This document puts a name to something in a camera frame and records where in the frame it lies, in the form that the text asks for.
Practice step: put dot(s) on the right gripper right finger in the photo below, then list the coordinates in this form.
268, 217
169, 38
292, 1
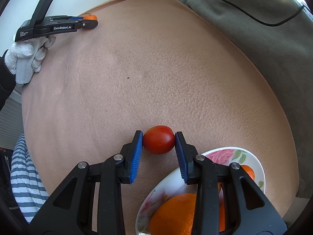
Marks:
247, 209

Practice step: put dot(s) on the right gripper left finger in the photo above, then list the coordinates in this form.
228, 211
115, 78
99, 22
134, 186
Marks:
88, 200

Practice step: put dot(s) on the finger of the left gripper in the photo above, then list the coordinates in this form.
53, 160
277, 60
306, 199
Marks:
88, 24
65, 17

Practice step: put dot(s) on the small mandarin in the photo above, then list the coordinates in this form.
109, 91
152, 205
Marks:
249, 171
90, 17

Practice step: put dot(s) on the large smooth orange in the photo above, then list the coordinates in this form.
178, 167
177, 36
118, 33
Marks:
175, 216

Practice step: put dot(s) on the large cherry tomato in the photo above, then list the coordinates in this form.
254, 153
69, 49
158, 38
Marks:
159, 139

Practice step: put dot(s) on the black sleeve left forearm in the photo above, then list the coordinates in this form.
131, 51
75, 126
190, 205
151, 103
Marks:
7, 82

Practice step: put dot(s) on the left white gloved hand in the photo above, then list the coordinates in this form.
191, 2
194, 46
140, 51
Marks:
24, 58

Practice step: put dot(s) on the striped shirt torso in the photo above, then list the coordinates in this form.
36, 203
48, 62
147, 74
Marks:
27, 187

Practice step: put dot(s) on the floral white plate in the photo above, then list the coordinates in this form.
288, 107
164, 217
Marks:
173, 184

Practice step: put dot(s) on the grey green blanket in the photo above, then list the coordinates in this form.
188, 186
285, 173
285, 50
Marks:
276, 35

